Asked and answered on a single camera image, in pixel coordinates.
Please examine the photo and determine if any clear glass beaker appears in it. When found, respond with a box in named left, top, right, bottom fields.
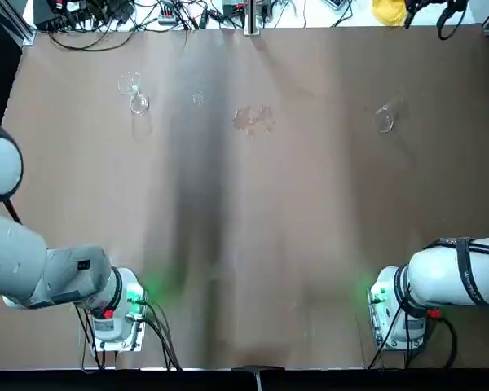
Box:
left=117, top=69, right=152, bottom=116

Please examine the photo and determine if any clear glass conical flask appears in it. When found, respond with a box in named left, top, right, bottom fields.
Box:
left=373, top=96, right=405, bottom=134

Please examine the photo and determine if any yellow bag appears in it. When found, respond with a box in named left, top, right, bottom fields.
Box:
left=370, top=0, right=408, bottom=28

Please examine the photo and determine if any black box with red logo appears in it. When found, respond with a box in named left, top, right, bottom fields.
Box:
left=32, top=0, right=97, bottom=32

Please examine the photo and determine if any black strap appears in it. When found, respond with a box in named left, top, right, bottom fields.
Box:
left=403, top=0, right=469, bottom=41

